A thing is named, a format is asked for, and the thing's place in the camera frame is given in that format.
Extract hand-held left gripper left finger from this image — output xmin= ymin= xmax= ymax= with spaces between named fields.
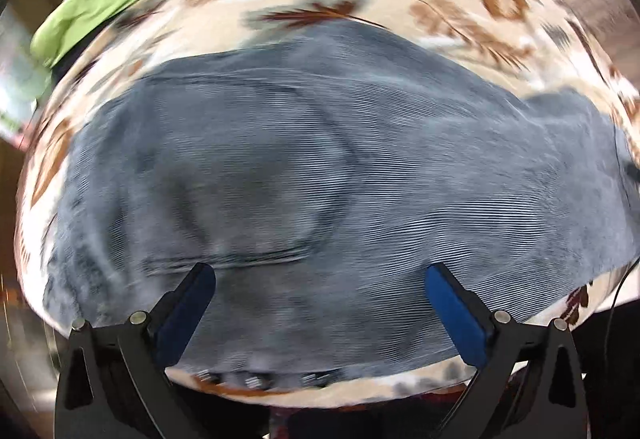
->
xmin=54 ymin=262 xmax=217 ymax=439

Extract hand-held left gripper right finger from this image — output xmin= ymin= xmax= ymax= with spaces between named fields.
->
xmin=424 ymin=262 xmax=589 ymax=439

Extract grey-blue corduroy pants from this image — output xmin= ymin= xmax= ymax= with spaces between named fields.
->
xmin=42 ymin=19 xmax=632 ymax=392

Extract cream leaf-print fleece blanket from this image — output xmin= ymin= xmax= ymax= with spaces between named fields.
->
xmin=15 ymin=0 xmax=640 ymax=412

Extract thin black cable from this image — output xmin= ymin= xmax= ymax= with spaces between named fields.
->
xmin=606 ymin=258 xmax=640 ymax=322

